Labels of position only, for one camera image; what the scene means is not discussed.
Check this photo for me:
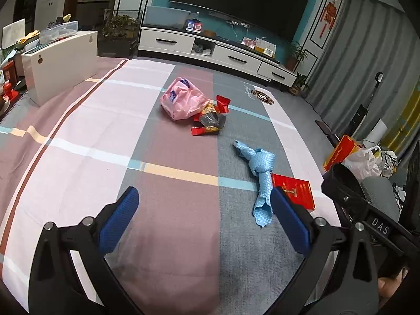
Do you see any grey curtain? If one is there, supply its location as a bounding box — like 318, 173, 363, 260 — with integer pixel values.
303, 0, 414, 132

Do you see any white paper roll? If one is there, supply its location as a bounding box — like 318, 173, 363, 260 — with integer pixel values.
364, 119, 390, 145

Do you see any small red wrapper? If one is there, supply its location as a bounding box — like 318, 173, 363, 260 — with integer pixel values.
215, 94, 232, 115

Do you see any dark snack packet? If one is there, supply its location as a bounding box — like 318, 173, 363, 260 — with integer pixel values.
198, 103, 227, 129

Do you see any red knot wall ornament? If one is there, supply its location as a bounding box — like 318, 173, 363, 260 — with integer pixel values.
319, 0, 339, 40

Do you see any small potted floor plant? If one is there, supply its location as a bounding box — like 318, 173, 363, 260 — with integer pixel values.
290, 72, 311, 97

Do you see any potted plant in red pot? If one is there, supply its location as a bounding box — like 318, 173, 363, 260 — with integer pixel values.
285, 40, 309, 72

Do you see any person's right hand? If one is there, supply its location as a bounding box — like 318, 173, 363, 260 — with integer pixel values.
377, 270, 404, 303

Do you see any large flat television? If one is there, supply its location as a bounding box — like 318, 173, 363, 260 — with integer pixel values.
169, 0, 311, 44

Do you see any orange red carton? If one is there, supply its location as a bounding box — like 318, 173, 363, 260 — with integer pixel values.
323, 134, 365, 172

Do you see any large potted plant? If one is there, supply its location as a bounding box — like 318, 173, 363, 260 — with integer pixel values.
103, 14, 139, 57

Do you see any pile of patterned clothes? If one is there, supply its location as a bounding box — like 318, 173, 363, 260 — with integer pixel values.
380, 149, 400, 177

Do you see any white card box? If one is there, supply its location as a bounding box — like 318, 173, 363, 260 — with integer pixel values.
240, 36, 275, 57

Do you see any long red wrapper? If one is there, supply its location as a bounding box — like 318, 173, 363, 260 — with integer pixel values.
191, 126, 220, 137

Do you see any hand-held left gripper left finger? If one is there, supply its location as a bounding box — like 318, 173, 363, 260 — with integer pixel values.
28, 186, 145, 315

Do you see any clear plastic storage box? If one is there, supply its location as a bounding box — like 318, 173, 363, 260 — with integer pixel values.
39, 20, 80, 44

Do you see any black upright vacuum cleaner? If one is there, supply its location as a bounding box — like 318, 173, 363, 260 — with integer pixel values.
347, 71, 385, 137

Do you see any white television cabinet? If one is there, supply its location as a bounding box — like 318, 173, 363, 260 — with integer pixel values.
138, 24, 298, 90

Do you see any yellow patterned curtain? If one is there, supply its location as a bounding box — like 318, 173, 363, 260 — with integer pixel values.
389, 82, 420, 158

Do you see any grey blue panel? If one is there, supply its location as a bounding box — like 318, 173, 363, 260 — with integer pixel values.
145, 5, 191, 30

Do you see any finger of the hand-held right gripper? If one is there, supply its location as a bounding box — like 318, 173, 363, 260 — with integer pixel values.
321, 163, 370, 211

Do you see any white plastic bag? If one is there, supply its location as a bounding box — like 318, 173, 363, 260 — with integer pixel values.
341, 145, 383, 182

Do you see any checked bed sheet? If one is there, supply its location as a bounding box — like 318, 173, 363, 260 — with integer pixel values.
0, 57, 342, 315

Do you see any white side cabinet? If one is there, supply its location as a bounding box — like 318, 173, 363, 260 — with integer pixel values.
21, 30, 99, 108

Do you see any pink plastic bag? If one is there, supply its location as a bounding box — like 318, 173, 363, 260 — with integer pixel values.
160, 77, 211, 121

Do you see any light blue cloth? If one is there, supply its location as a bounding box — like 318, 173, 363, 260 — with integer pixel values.
233, 139, 276, 228

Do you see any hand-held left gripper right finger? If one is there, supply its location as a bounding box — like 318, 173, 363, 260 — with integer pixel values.
271, 186, 379, 315

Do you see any red packet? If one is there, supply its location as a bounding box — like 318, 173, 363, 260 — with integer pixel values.
272, 173, 316, 211

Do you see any grey chair seat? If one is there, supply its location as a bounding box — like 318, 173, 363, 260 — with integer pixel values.
359, 176, 401, 222

